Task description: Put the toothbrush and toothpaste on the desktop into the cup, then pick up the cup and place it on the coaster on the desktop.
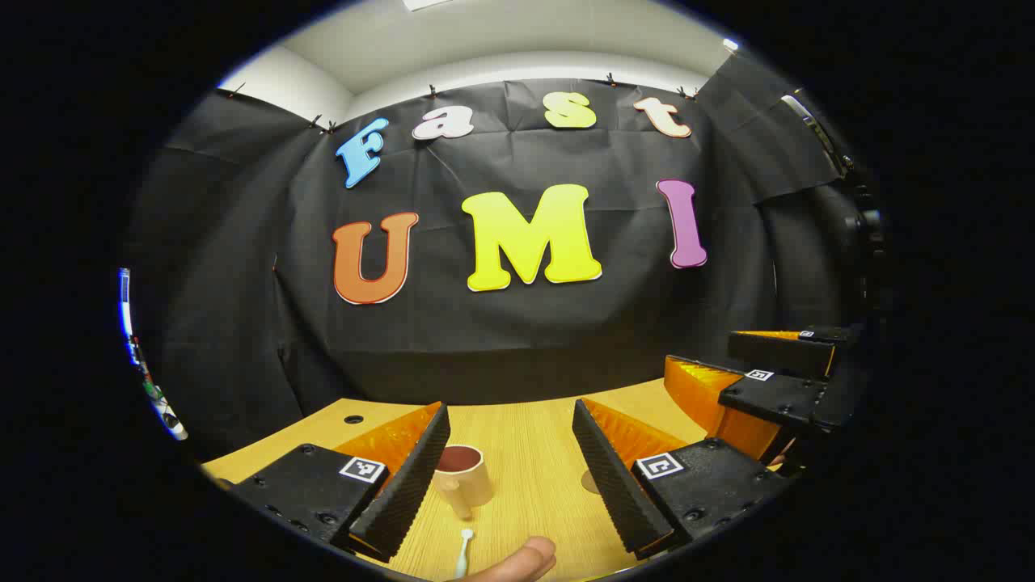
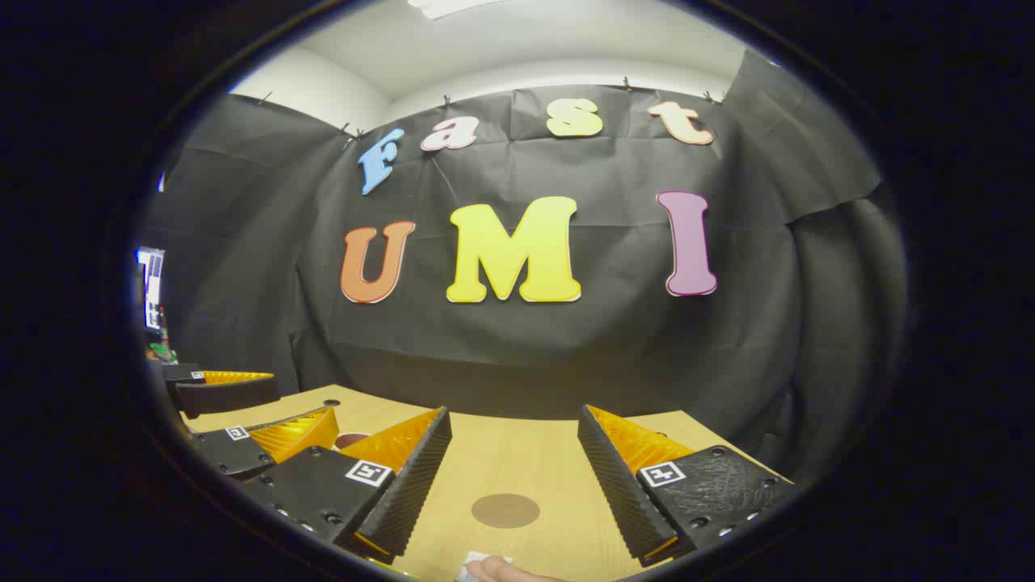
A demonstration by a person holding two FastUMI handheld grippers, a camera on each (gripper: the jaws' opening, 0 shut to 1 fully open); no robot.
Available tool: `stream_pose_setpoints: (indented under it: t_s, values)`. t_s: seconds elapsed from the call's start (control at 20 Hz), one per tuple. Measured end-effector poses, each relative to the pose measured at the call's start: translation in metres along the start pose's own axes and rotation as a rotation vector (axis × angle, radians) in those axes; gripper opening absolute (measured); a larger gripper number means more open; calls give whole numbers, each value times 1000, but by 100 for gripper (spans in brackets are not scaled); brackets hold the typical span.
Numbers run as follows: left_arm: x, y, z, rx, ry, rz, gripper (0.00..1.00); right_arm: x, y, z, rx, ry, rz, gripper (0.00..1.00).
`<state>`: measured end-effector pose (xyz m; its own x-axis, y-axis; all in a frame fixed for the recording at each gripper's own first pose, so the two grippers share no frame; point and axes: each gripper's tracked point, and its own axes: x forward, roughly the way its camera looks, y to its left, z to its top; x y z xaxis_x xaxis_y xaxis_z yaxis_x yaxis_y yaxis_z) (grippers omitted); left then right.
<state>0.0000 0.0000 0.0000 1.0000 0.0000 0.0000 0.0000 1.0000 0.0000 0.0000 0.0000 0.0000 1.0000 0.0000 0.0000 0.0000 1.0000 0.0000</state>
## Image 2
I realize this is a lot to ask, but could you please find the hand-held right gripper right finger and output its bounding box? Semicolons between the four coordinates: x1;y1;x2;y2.
577;404;803;568

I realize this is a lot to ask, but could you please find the lit screen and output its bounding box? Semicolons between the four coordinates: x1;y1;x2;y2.
136;247;167;332

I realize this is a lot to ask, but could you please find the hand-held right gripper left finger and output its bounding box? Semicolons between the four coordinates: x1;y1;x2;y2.
241;406;454;567

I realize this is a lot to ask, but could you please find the ceiling light panel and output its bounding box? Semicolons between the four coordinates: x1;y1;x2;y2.
407;0;506;21

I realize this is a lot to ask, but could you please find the black backdrop cloth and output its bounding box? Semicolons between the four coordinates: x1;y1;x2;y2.
137;48;910;486

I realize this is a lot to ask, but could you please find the colourful background clutter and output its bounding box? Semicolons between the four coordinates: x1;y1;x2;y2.
147;306;180;365

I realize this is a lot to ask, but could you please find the wooden desktop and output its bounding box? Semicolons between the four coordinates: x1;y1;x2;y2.
182;384;797;582

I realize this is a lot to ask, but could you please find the white toothpaste tube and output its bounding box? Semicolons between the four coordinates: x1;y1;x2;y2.
455;551;515;582

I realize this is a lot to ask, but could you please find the round brown coaster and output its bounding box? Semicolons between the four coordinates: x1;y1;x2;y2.
471;493;541;529

